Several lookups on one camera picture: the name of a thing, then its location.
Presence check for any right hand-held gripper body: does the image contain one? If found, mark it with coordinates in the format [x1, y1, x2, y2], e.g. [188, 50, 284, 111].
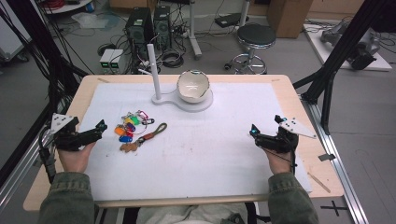
[254, 117, 318, 154]

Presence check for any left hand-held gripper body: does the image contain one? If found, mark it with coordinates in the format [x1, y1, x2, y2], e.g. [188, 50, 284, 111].
[49, 113, 105, 152]

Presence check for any key ring with coloured tags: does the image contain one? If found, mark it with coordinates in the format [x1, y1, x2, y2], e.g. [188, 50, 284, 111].
[114, 109, 156, 144]

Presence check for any brown leather keychain green cord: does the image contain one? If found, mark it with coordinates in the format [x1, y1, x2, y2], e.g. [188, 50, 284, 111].
[119, 122, 168, 154]

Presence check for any white stand with post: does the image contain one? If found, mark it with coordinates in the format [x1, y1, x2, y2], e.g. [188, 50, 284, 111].
[137, 43, 215, 114]

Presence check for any person's left hand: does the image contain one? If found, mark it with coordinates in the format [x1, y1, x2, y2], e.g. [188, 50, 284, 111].
[56, 141, 98, 175]

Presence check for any person's right hand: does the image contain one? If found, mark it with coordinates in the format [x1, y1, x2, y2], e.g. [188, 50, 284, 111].
[263, 147, 295, 175]

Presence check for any grey tape piece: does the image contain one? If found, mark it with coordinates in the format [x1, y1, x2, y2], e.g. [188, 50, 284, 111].
[318, 152, 337, 162]

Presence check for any thin wooden stick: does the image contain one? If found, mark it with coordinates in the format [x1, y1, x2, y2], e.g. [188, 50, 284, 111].
[306, 172, 332, 194]

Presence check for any white table mat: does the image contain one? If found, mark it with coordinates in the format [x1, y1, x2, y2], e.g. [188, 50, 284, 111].
[78, 81, 313, 202]

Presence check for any white power supply box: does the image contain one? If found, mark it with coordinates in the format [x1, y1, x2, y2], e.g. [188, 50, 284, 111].
[99, 49, 115, 75]
[109, 49, 125, 75]

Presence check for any white chipped bowl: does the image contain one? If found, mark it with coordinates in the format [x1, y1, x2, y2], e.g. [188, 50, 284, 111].
[176, 69, 210, 105]

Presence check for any black round stool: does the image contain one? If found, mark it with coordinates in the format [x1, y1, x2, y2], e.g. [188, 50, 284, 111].
[223, 23, 277, 76]

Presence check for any white board with grey device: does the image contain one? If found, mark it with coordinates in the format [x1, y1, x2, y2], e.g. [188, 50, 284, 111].
[303, 19, 394, 73]

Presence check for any brown cardboard box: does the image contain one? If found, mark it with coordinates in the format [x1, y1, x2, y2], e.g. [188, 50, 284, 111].
[266, 0, 315, 39]

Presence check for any clear plastic bag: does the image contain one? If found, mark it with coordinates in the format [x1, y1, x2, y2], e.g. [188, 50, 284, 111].
[70, 11, 110, 31]

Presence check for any large black computer tower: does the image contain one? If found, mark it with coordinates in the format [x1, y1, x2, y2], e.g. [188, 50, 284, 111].
[125, 7, 155, 62]

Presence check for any person's lap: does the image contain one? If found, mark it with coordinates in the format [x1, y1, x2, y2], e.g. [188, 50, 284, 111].
[135, 202, 250, 224]

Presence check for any flat black device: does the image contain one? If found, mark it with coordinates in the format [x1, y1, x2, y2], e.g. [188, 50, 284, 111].
[214, 12, 250, 29]

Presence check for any slim black computer tower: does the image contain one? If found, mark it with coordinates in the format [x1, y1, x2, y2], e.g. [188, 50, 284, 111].
[153, 5, 173, 51]

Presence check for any white table leg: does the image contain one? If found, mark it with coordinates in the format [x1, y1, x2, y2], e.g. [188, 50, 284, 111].
[187, 0, 204, 61]

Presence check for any right hand-held gripper cable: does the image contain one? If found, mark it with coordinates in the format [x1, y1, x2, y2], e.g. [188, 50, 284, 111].
[264, 135, 297, 175]

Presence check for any hand-held gripper cable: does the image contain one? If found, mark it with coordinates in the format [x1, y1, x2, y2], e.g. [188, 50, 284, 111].
[37, 123, 58, 185]
[264, 135, 297, 175]

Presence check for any left hand-held gripper cable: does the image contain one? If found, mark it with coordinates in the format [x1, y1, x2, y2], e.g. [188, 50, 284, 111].
[37, 123, 58, 185]

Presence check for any aluminium rail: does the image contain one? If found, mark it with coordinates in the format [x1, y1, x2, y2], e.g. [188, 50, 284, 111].
[0, 123, 59, 213]
[299, 92, 371, 224]

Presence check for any black metal frame with cables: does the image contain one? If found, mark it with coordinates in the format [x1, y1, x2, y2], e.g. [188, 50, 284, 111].
[0, 0, 90, 188]

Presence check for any black metal frame strut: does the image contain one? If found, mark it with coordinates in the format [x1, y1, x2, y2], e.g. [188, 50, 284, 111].
[292, 0, 396, 136]

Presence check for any coiled black cable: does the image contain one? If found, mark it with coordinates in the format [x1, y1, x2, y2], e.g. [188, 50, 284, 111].
[161, 49, 185, 69]

